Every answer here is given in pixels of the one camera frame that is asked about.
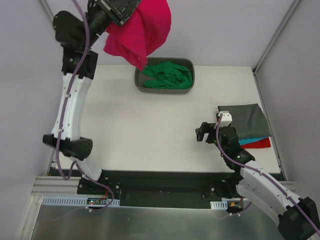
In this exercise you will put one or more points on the aluminium frame post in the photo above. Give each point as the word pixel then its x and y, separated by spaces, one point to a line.
pixel 69 33
pixel 279 30

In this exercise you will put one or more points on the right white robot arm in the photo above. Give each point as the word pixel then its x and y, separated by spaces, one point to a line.
pixel 295 217

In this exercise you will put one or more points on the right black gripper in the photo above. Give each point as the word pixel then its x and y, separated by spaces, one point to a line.
pixel 210 132

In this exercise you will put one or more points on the folded teal t shirt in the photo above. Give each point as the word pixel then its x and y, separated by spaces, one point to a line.
pixel 246 141

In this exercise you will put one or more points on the folded grey t shirt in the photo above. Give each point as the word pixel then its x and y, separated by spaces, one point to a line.
pixel 248 120

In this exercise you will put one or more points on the left perforated cable duct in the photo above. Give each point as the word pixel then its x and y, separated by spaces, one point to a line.
pixel 79 201

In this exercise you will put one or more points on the perforated cable duct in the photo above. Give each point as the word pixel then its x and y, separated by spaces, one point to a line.
pixel 219 205
pixel 79 201

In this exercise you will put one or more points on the right perforated cable duct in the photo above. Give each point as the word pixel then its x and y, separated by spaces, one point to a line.
pixel 219 205

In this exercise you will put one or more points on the aluminium rail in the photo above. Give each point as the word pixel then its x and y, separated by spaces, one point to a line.
pixel 291 186
pixel 55 186

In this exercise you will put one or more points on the left aluminium frame post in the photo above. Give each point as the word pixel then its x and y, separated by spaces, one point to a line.
pixel 69 33

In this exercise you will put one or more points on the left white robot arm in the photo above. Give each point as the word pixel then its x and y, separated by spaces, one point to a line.
pixel 79 62

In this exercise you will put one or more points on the left aluminium rail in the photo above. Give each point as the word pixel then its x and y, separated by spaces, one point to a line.
pixel 55 186

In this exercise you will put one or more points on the green t shirt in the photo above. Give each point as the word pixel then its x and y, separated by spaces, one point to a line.
pixel 167 75

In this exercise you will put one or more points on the right aluminium rail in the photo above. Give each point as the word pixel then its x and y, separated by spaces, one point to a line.
pixel 291 186

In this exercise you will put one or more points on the magenta t shirt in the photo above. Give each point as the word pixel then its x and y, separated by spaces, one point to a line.
pixel 144 32

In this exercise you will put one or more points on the grey plastic bin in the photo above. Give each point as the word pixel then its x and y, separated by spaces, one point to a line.
pixel 140 79

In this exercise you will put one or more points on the right aluminium frame post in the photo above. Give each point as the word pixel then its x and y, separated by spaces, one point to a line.
pixel 279 30

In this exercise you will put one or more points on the folded red t shirt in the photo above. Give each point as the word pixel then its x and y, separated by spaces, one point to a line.
pixel 261 144

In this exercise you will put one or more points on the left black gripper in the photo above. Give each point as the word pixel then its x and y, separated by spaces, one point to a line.
pixel 122 11

